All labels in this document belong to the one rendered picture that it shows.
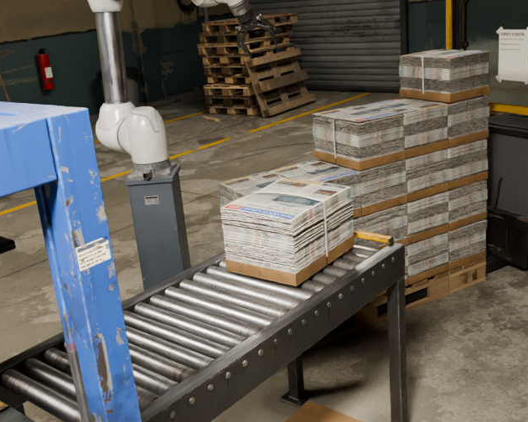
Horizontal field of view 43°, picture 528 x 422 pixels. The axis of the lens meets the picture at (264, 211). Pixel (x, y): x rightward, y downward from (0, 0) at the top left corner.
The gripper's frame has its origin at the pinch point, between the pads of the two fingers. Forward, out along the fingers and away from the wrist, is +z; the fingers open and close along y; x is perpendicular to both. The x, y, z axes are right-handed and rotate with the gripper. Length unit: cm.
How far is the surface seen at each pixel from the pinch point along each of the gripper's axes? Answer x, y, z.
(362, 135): -31, 26, 48
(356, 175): -39, 16, 62
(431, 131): -13, 57, 73
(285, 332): -173, -9, 12
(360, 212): -43, 10, 80
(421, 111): -12, 56, 61
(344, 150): -25, 15, 55
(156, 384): -194, -37, -8
